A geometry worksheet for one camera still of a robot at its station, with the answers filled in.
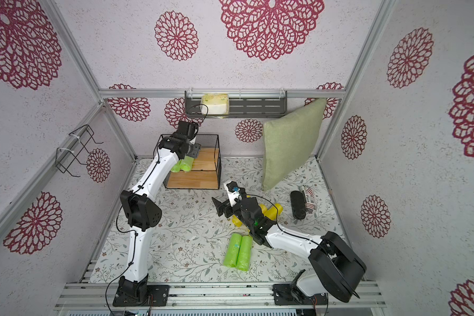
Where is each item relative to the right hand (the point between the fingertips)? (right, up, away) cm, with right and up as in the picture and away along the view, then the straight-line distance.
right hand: (221, 191), depth 79 cm
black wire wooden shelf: (-11, +8, +33) cm, 36 cm away
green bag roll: (-17, +12, +11) cm, 24 cm away
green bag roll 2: (+5, -24, +2) cm, 25 cm away
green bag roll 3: (+9, -26, +2) cm, 28 cm away
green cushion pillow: (+28, +23, +4) cm, 36 cm away
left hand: (-17, +20, +14) cm, 30 cm away
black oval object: (+37, -8, +19) cm, 42 cm away
